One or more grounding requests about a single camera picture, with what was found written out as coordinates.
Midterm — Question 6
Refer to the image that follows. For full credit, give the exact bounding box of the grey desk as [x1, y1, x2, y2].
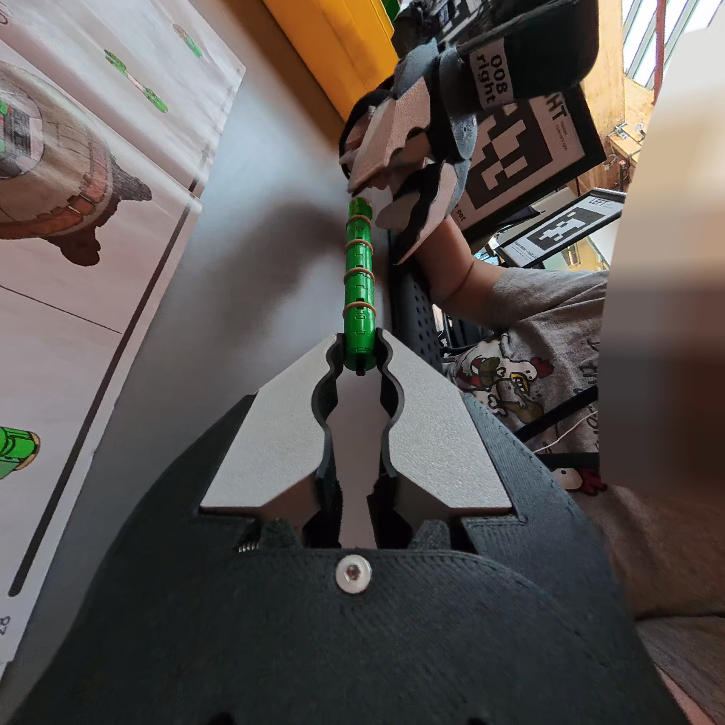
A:
[0, 0, 397, 725]

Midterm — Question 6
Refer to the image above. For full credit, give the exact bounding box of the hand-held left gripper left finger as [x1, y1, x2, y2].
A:
[200, 333, 345, 519]

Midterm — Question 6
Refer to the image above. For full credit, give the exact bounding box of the window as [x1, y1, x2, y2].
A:
[620, 0, 725, 91]

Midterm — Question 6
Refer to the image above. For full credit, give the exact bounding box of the black perforated plastic panel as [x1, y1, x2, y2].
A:
[391, 232, 445, 375]

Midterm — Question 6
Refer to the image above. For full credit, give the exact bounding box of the yellow plastic bin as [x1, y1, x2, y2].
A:
[262, 0, 400, 120]

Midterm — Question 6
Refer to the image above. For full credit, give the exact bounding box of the green brick bamboo stalk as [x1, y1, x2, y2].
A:
[342, 197, 377, 376]

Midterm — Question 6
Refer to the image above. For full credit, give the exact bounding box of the person's right hand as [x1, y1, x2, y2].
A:
[340, 112, 379, 175]

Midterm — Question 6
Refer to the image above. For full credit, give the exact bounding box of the brick model instruction booklet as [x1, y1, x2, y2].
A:
[0, 0, 247, 666]

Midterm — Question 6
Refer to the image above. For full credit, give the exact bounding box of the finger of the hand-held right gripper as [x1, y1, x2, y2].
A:
[347, 76, 448, 196]
[376, 161, 461, 266]

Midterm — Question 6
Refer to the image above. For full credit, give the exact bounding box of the small framed marker sign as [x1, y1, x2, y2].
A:
[495, 190, 626, 268]

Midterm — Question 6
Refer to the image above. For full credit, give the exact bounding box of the person's grey printed shirt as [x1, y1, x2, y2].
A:
[442, 266, 609, 494]

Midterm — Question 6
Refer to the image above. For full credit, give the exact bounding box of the red metal post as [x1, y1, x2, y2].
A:
[652, 0, 668, 104]

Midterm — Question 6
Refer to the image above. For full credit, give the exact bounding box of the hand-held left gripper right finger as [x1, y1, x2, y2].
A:
[376, 329, 513, 517]

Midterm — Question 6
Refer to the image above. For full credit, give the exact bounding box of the large framed marker sign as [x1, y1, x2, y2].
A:
[453, 85, 607, 239]

